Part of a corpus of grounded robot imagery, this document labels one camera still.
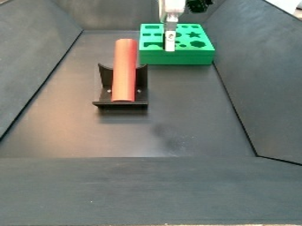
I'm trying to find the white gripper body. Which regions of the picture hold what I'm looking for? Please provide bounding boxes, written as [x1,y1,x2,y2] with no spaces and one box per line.
[158,0,186,23]

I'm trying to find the black cradle fixture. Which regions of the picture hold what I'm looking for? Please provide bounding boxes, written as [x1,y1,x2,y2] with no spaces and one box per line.
[94,64,149,109]

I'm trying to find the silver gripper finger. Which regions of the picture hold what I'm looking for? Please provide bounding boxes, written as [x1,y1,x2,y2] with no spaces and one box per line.
[165,13,178,52]

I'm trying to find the red cylinder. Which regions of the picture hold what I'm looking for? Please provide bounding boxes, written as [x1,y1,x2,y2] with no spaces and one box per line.
[111,39,137,102]

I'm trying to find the green shape sorter block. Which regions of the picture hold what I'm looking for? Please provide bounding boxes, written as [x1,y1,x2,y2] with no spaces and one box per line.
[140,24,216,65]

